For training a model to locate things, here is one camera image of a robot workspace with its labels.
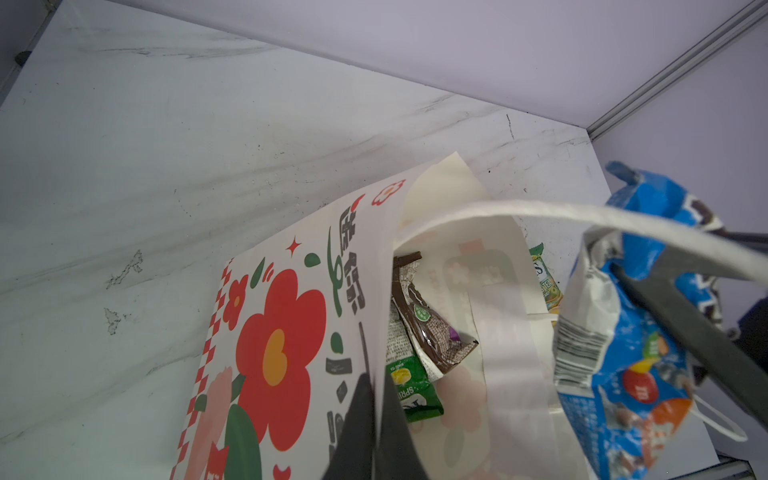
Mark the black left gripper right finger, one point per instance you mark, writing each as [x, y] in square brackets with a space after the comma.
[395, 455]

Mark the white flowered paper bag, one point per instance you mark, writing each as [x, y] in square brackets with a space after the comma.
[301, 316]

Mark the blue M&M's packet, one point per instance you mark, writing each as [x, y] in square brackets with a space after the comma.
[624, 384]

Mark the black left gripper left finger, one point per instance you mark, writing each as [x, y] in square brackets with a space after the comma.
[353, 458]

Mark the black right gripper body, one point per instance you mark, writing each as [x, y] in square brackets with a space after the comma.
[751, 335]

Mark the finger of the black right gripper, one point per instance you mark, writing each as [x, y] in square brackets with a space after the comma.
[728, 366]

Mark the green yellow Fox's candy bag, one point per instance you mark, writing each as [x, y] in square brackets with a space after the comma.
[551, 291]

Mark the brown chocolate bar wrapper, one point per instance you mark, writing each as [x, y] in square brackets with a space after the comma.
[438, 345]

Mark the green Fox's Spring Tea bag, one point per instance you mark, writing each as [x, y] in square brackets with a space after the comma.
[416, 394]

